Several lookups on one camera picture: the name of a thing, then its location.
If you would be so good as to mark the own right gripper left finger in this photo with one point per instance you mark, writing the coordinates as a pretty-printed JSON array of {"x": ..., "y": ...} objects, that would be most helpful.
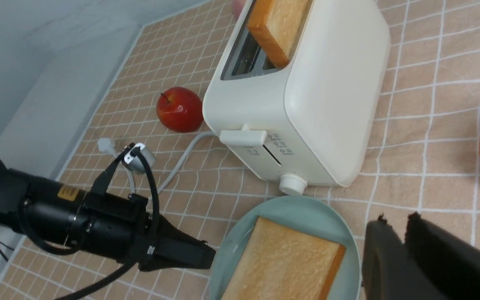
[{"x": 388, "y": 272}]

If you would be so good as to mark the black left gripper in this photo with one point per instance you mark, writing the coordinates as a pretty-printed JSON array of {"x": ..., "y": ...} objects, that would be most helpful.
[{"x": 124, "y": 231}]

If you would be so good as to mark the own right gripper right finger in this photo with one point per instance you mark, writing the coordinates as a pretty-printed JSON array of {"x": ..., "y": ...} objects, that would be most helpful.
[{"x": 450, "y": 264}]

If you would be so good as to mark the toasted bread slice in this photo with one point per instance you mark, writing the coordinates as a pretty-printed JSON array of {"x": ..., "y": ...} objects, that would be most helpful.
[
  {"x": 280, "y": 263},
  {"x": 276, "y": 25}
]

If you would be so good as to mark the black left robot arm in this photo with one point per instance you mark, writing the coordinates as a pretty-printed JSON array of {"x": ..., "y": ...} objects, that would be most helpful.
[{"x": 63, "y": 220}]

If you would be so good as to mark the light green plate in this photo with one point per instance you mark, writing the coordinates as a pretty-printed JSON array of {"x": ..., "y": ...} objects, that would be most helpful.
[{"x": 301, "y": 213}]

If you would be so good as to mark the white power plug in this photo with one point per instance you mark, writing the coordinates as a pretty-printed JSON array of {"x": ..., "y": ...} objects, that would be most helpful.
[{"x": 107, "y": 146}]

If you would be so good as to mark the red apple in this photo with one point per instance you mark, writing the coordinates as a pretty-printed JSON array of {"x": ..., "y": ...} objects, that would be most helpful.
[{"x": 180, "y": 109}]

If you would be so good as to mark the white two-slot toaster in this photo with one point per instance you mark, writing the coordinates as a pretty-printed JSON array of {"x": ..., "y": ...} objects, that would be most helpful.
[{"x": 308, "y": 123}]

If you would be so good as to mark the checkered beige tablecloth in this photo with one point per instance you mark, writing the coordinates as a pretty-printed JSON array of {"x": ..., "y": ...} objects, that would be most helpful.
[{"x": 422, "y": 154}]

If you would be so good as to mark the silver camera on left wrist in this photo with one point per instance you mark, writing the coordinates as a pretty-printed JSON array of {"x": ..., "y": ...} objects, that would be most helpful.
[{"x": 132, "y": 157}]

